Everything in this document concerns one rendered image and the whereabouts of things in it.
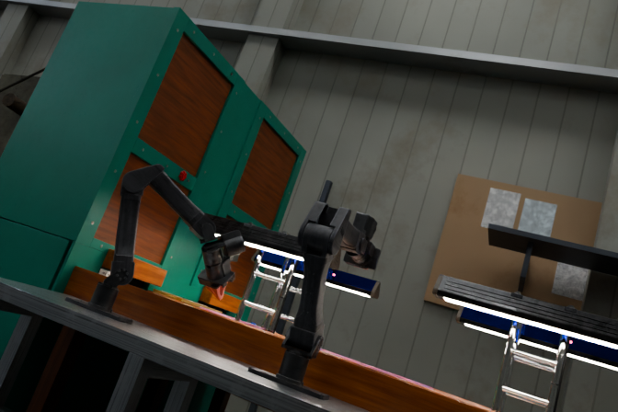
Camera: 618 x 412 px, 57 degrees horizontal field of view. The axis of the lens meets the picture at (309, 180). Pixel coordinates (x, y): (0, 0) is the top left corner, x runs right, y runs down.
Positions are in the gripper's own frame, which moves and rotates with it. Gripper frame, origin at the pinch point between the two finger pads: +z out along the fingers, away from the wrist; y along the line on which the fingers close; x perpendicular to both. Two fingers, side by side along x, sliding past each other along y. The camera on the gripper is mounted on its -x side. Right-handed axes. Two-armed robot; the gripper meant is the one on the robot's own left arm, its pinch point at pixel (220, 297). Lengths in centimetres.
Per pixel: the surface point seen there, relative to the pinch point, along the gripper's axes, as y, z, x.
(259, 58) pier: 179, 24, -291
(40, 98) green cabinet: 102, -45, -28
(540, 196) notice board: -63, 94, -264
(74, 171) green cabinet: 67, -28, -9
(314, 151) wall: 111, 85, -255
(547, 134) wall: -58, 64, -302
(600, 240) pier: -104, 102, -237
